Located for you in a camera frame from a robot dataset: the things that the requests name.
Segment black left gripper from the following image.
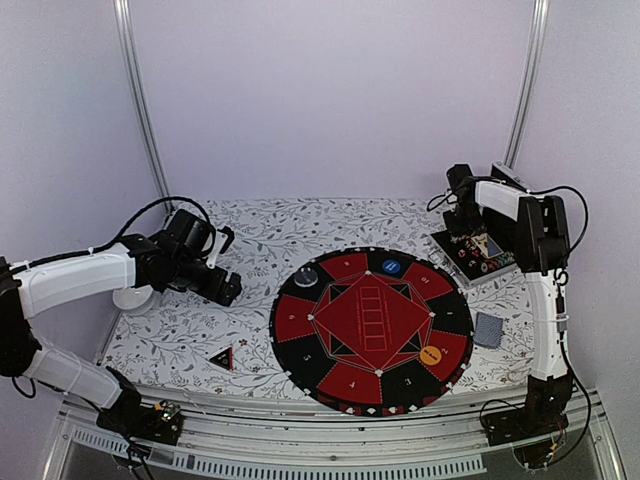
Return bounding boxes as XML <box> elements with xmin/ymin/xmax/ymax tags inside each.
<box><xmin>171</xmin><ymin>253</ymin><xmax>242</xmax><ymax>306</ymax></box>

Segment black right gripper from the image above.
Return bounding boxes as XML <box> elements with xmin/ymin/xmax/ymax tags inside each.
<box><xmin>442</xmin><ymin>203</ymin><xmax>482</xmax><ymax>236</ymax></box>

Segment blue small blind button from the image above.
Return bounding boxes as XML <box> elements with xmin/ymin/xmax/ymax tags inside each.
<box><xmin>382</xmin><ymin>259</ymin><xmax>402</xmax><ymax>275</ymax></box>

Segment black dealer button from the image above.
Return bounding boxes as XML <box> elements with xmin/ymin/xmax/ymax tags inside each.
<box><xmin>293</xmin><ymin>267</ymin><xmax>319</xmax><ymax>288</ymax></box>

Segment orange big blind button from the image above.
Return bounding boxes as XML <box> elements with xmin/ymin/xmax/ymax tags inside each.
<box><xmin>419</xmin><ymin>345</ymin><xmax>442</xmax><ymax>366</ymax></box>

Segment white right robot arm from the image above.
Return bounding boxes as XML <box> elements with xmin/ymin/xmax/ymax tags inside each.
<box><xmin>443</xmin><ymin>164</ymin><xmax>574</xmax><ymax>436</ymax></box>

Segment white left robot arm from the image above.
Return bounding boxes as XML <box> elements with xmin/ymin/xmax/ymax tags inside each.
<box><xmin>1</xmin><ymin>209</ymin><xmax>241</xmax><ymax>434</ymax></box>

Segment aluminium poker chip case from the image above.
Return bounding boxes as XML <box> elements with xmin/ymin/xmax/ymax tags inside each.
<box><xmin>429</xmin><ymin>160</ymin><xmax>536</xmax><ymax>289</ymax></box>

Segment white round dish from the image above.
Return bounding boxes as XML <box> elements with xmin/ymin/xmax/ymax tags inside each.
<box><xmin>112</xmin><ymin>286</ymin><xmax>156</xmax><ymax>316</ymax></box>

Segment floral patterned tablecloth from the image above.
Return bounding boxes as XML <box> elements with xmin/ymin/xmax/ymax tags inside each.
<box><xmin>97</xmin><ymin>197</ymin><xmax>569</xmax><ymax>401</ymax></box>

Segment triangular red black token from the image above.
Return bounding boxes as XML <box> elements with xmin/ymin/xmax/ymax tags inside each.
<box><xmin>208</xmin><ymin>345</ymin><xmax>234</xmax><ymax>372</ymax></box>

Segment blue playing card deck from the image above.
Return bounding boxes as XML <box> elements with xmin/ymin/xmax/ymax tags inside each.
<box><xmin>474</xmin><ymin>312</ymin><xmax>504</xmax><ymax>350</ymax></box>

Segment round red black poker mat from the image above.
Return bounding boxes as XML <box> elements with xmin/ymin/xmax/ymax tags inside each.
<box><xmin>269</xmin><ymin>247</ymin><xmax>474</xmax><ymax>417</ymax></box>

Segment right aluminium frame post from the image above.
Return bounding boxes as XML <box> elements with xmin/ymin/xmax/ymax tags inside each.
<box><xmin>504</xmin><ymin>0</ymin><xmax>550</xmax><ymax>169</ymax></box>

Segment aluminium frame post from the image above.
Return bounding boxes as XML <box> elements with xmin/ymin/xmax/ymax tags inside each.
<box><xmin>113</xmin><ymin>0</ymin><xmax>170</xmax><ymax>197</ymax></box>
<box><xmin>504</xmin><ymin>0</ymin><xmax>550</xmax><ymax>169</ymax></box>

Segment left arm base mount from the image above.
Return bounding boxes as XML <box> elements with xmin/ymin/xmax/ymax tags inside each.
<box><xmin>96</xmin><ymin>400</ymin><xmax>184</xmax><ymax>446</ymax></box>

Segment aluminium front rail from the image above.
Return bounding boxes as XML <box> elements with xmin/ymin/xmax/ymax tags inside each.
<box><xmin>43</xmin><ymin>387</ymin><xmax>630</xmax><ymax>479</ymax></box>

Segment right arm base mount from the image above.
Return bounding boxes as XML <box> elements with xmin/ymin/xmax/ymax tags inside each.
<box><xmin>479</xmin><ymin>408</ymin><xmax>569</xmax><ymax>470</ymax></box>

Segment left aluminium frame post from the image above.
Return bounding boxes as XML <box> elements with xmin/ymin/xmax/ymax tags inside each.
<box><xmin>113</xmin><ymin>0</ymin><xmax>170</xmax><ymax>197</ymax></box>

